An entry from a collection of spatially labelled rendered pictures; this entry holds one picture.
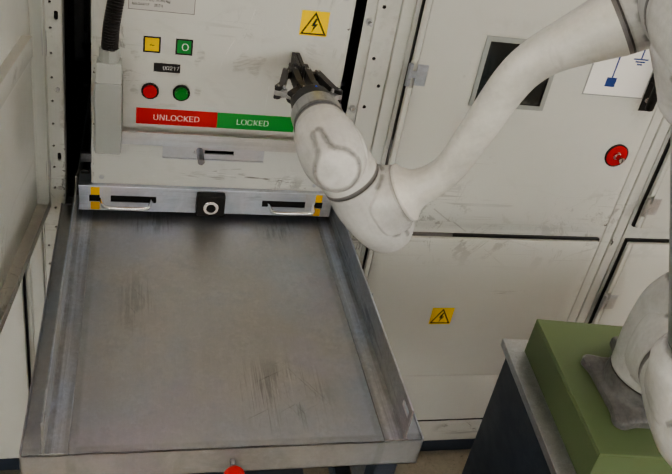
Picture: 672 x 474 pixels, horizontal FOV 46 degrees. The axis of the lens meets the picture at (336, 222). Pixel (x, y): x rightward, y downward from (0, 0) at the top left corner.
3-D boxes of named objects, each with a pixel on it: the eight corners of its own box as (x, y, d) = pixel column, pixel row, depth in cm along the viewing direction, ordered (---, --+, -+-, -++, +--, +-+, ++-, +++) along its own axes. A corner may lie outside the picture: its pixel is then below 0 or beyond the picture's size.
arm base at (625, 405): (652, 350, 161) (663, 329, 158) (707, 434, 142) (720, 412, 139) (570, 344, 157) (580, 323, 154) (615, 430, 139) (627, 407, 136)
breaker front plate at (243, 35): (320, 199, 174) (358, -13, 149) (92, 191, 162) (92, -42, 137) (319, 196, 175) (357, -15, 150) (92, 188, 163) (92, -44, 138)
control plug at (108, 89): (121, 155, 148) (123, 69, 138) (94, 154, 146) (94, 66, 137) (122, 136, 154) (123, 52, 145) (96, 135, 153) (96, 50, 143)
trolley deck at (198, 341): (416, 462, 131) (424, 438, 128) (20, 482, 116) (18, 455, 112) (337, 233, 186) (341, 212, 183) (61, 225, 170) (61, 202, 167)
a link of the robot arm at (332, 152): (277, 121, 129) (317, 176, 137) (291, 168, 117) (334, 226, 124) (333, 86, 128) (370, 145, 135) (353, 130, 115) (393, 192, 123)
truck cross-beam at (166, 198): (329, 217, 177) (333, 194, 174) (78, 209, 163) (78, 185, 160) (325, 205, 181) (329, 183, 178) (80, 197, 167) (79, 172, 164)
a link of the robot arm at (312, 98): (342, 152, 135) (336, 136, 140) (352, 104, 130) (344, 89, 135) (291, 149, 133) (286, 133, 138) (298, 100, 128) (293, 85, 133)
